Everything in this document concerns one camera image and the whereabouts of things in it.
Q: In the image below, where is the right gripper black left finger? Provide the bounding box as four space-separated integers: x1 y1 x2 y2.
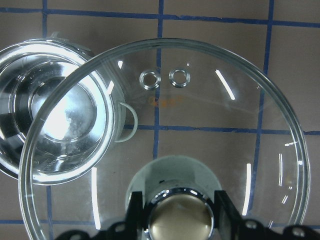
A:
126 191 144 233

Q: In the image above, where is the glass pot lid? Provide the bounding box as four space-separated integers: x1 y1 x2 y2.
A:
19 38 320 240

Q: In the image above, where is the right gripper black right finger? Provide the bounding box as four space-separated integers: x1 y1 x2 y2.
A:
214 190 243 233

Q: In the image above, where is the brown paper table mat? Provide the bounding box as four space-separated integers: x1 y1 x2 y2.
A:
0 0 320 229

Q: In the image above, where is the grey steel cooking pot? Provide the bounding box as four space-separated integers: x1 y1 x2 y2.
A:
0 38 138 185

